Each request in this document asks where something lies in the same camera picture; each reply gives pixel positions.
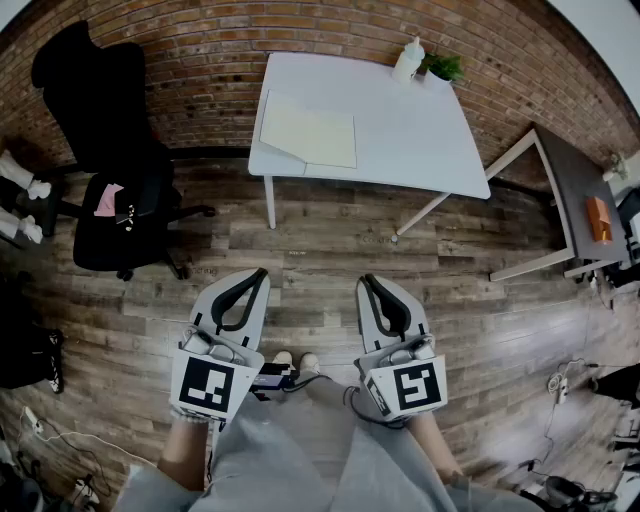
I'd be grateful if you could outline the person's left forearm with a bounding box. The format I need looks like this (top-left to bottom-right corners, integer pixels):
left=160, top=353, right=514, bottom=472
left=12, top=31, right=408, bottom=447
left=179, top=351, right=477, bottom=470
left=157, top=414, right=214, bottom=494

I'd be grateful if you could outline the white spout bottle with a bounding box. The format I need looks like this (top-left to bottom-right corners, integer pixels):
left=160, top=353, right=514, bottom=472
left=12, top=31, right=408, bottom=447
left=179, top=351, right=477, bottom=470
left=391, top=35, right=426, bottom=86

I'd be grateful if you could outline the orange box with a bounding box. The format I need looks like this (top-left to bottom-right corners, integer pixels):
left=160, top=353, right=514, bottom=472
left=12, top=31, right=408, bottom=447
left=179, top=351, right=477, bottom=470
left=585, top=195, right=615, bottom=246

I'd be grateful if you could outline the white beaded bracelet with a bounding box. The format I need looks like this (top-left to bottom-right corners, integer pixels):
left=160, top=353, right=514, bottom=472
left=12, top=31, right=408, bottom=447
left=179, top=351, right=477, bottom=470
left=169, top=407, right=211, bottom=427

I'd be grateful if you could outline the black patterned bag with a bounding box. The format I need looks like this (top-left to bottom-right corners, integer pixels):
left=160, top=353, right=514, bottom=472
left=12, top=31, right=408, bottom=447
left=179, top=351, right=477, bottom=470
left=0, top=272, right=66, bottom=396

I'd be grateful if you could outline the black wheeled chair base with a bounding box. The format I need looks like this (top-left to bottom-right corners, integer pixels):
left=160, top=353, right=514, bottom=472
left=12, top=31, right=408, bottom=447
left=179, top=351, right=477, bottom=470
left=519, top=474, right=621, bottom=512

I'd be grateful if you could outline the pink cloth item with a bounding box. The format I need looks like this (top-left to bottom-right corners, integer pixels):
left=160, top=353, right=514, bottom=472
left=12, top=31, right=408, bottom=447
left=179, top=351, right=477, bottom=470
left=93, top=183, right=125, bottom=218

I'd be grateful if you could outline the white power strip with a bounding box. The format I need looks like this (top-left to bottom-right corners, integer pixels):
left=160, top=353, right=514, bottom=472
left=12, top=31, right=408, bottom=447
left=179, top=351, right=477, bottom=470
left=546, top=372, right=571, bottom=406
left=73, top=477, right=101, bottom=505
left=22, top=405, right=45, bottom=434

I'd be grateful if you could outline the white table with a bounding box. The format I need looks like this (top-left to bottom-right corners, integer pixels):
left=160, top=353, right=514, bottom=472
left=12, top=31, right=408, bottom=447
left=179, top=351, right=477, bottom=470
left=248, top=51, right=492, bottom=231

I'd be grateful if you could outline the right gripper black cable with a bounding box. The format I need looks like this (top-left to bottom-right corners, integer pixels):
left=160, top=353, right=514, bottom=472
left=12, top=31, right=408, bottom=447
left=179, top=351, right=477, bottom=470
left=284, top=372, right=406, bottom=429

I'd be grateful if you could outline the person's right forearm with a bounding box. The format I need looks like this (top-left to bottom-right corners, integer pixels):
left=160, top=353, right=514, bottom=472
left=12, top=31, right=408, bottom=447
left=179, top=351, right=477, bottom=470
left=407, top=412, right=464, bottom=481

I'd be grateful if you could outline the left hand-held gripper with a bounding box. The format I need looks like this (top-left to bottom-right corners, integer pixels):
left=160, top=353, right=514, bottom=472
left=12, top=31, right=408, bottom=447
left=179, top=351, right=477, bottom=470
left=169, top=268, right=272, bottom=424

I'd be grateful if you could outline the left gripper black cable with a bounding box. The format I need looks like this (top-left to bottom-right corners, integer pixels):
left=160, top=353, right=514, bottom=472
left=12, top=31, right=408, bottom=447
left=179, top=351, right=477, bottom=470
left=207, top=422, right=224, bottom=482

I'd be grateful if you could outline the small vase with flowers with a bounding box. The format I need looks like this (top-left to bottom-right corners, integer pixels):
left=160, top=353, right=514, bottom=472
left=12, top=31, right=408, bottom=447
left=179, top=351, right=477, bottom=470
left=602, top=151, right=630, bottom=183

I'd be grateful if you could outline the black office chair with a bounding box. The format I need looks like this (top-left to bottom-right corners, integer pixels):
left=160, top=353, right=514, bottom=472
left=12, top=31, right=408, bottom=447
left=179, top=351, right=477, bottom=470
left=30, top=19, right=217, bottom=282

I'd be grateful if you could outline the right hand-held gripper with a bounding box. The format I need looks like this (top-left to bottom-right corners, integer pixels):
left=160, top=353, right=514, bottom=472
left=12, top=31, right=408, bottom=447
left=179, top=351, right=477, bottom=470
left=353, top=273, right=448, bottom=419

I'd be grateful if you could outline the person's grey clothing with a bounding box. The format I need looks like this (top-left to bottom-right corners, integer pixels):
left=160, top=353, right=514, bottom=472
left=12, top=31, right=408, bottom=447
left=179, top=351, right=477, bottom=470
left=112, top=372, right=541, bottom=512

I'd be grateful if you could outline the black waist-worn device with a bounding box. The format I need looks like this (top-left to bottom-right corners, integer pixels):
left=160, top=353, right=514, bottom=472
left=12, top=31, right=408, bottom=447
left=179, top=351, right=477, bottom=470
left=252, top=362, right=301, bottom=401

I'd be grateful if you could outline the green plant in white pot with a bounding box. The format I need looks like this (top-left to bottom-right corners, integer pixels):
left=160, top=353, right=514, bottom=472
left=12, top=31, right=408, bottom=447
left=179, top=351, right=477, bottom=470
left=418, top=51, right=466, bottom=91

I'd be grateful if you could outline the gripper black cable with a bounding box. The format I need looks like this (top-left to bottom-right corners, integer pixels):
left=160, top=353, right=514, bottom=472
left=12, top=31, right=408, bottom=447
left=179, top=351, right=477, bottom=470
left=284, top=372, right=406, bottom=429
left=207, top=422, right=224, bottom=482

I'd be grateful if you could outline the dark-topped side table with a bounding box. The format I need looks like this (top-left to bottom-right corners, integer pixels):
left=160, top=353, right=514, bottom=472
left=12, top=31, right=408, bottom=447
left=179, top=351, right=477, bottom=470
left=483, top=124, right=632, bottom=284

